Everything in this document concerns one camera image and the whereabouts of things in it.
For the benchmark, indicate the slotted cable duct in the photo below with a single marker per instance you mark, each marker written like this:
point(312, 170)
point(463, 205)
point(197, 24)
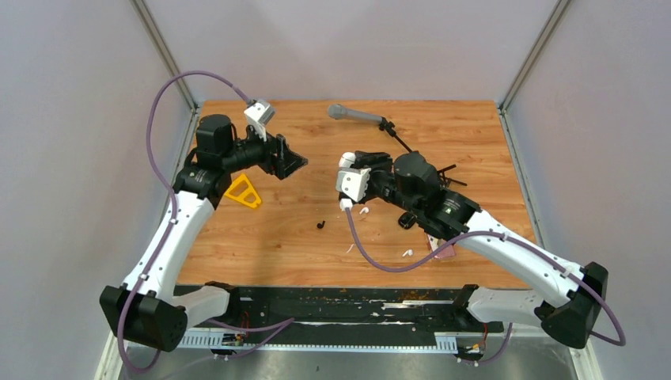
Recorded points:
point(442, 345)

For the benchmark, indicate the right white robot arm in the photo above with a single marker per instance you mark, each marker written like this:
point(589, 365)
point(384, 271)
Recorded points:
point(563, 298)

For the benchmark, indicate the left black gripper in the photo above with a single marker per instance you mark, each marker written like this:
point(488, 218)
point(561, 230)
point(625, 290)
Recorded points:
point(289, 163)

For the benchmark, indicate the white earbud charging case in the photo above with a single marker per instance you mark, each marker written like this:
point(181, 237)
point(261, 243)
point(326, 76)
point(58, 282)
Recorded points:
point(347, 160)

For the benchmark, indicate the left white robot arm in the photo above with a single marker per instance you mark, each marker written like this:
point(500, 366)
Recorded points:
point(144, 309)

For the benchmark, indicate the yellow triangular plastic part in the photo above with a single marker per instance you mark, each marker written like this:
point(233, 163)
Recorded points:
point(243, 192)

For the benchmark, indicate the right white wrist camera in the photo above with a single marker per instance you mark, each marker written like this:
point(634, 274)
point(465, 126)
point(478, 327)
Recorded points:
point(353, 183)

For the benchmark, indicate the playing card box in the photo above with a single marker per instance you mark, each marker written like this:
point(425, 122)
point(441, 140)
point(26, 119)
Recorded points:
point(435, 246)

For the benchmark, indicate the grey microphone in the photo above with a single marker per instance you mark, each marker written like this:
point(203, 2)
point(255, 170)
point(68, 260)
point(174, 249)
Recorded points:
point(340, 112)

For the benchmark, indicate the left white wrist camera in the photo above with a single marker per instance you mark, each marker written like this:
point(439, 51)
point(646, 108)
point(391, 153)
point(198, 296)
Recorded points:
point(258, 114)

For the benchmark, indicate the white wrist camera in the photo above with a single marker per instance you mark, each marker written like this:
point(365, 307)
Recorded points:
point(353, 183)
point(258, 114)

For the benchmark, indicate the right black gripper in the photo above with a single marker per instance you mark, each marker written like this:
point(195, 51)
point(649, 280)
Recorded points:
point(377, 162)

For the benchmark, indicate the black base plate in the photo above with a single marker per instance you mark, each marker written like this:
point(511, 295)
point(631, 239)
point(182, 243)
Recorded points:
point(352, 315)

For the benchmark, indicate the black earbud charging case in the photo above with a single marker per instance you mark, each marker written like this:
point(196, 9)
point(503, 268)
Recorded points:
point(407, 220)

